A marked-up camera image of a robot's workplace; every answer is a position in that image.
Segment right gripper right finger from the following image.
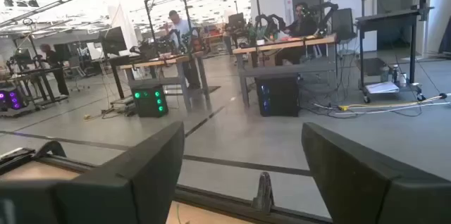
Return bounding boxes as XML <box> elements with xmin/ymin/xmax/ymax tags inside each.
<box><xmin>301</xmin><ymin>122</ymin><xmax>451</xmax><ymax>224</ymax></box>

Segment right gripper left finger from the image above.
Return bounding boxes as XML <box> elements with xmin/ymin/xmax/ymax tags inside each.
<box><xmin>0</xmin><ymin>120</ymin><xmax>185</xmax><ymax>224</ymax></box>

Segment computer tower green lights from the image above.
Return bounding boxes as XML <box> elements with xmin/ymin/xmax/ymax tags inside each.
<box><xmin>130</xmin><ymin>84</ymin><xmax>170</xmax><ymax>118</ymax></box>

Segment white binder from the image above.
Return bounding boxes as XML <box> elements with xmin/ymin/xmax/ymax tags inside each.
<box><xmin>364</xmin><ymin>80</ymin><xmax>400</xmax><ymax>95</ymax></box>

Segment black flat clamp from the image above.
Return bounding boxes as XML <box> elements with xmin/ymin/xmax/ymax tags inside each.
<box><xmin>0</xmin><ymin>147</ymin><xmax>37</xmax><ymax>175</ymax></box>

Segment small bottle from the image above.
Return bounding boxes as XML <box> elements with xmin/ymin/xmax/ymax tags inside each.
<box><xmin>379</xmin><ymin>64</ymin><xmax>390</xmax><ymax>83</ymax></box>
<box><xmin>390</xmin><ymin>63</ymin><xmax>401</xmax><ymax>84</ymax></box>

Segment computer tower blue lights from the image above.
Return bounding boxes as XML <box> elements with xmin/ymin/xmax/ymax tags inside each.
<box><xmin>254</xmin><ymin>75</ymin><xmax>301</xmax><ymax>118</ymax></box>

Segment wooden workbench grey legs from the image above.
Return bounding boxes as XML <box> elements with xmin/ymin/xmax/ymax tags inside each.
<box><xmin>119</xmin><ymin>51</ymin><xmax>213</xmax><ymax>113</ymax></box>
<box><xmin>232</xmin><ymin>33</ymin><xmax>340</xmax><ymax>109</ymax></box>

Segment computer tower purple lights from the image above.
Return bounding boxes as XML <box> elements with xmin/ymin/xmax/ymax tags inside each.
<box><xmin>0</xmin><ymin>87</ymin><xmax>28</xmax><ymax>112</ymax></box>

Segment person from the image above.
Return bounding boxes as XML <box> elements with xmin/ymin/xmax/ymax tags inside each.
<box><xmin>39</xmin><ymin>43</ymin><xmax>70</xmax><ymax>97</ymax></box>
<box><xmin>274</xmin><ymin>1</ymin><xmax>319</xmax><ymax>67</ymax></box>
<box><xmin>164</xmin><ymin>9</ymin><xmax>202</xmax><ymax>90</ymax></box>

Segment black workbench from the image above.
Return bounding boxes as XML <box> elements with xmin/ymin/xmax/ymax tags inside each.
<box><xmin>0</xmin><ymin>64</ymin><xmax>70</xmax><ymax>109</ymax></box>

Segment black monitor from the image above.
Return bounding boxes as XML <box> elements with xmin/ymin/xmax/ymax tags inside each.
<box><xmin>98</xmin><ymin>25</ymin><xmax>128</xmax><ymax>57</ymax></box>

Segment black rolling cart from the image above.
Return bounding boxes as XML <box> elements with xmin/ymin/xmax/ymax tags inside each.
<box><xmin>354</xmin><ymin>5</ymin><xmax>435</xmax><ymax>104</ymax></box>

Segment white floor cable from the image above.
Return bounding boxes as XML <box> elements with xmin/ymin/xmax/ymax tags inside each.
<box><xmin>312</xmin><ymin>101</ymin><xmax>451</xmax><ymax>116</ymax></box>

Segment black arched frame bracket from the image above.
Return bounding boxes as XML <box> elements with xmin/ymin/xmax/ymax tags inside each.
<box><xmin>251</xmin><ymin>171</ymin><xmax>276</xmax><ymax>215</ymax></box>
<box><xmin>34</xmin><ymin>140</ymin><xmax>67</xmax><ymax>159</ymax></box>

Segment yellowish floor cable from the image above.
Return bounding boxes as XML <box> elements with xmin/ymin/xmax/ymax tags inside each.
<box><xmin>337</xmin><ymin>92</ymin><xmax>451</xmax><ymax>112</ymax></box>

